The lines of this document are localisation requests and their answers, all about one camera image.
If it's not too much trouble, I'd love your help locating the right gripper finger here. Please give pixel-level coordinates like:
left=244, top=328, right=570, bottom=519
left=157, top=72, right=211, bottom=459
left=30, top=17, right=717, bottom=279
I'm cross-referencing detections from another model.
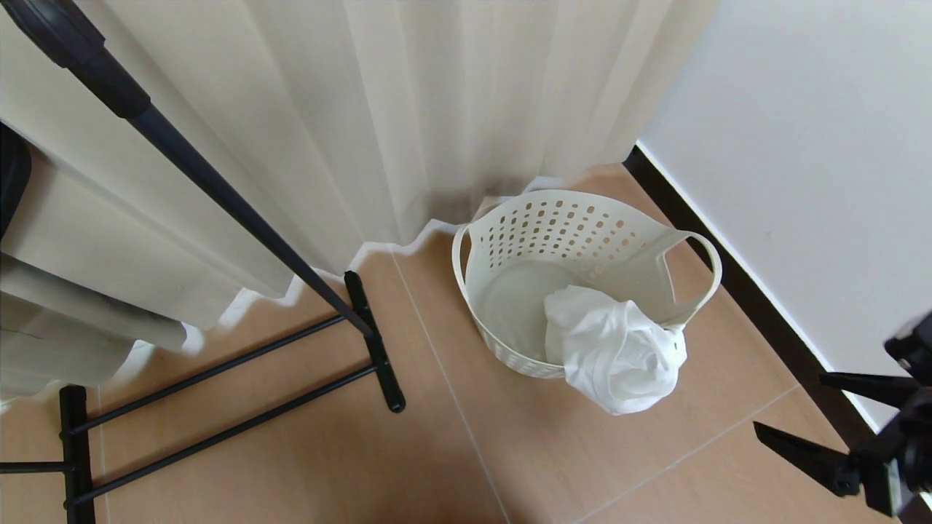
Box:
left=819, top=371, right=920, bottom=410
left=754, top=421, right=861, bottom=499

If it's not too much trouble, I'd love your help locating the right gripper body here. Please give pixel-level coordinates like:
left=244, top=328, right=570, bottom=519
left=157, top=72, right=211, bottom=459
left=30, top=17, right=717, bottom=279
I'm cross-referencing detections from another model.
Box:
left=848, top=393, right=932, bottom=519

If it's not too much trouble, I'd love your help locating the white laundry basket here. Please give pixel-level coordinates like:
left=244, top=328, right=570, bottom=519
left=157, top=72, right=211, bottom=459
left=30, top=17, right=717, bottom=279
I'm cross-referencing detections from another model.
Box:
left=451, top=189, right=723, bottom=381

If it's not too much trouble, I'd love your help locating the black clothes rack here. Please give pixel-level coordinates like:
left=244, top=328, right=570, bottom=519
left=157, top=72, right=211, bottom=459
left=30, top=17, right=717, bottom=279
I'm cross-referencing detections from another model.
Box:
left=0, top=0, right=407, bottom=524

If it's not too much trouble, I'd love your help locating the white curtain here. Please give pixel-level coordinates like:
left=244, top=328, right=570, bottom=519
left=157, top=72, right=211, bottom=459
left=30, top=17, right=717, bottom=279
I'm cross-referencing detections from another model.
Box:
left=0, top=255, right=189, bottom=400
left=0, top=0, right=722, bottom=332

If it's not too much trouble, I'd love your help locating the white garment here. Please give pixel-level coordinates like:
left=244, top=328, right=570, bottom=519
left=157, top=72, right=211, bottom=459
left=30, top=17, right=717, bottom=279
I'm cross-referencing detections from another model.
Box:
left=544, top=284, right=689, bottom=417

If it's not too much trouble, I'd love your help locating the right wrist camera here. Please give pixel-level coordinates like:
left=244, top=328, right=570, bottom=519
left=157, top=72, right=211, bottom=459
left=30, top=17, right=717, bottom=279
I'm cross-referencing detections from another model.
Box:
left=883, top=311, right=932, bottom=386

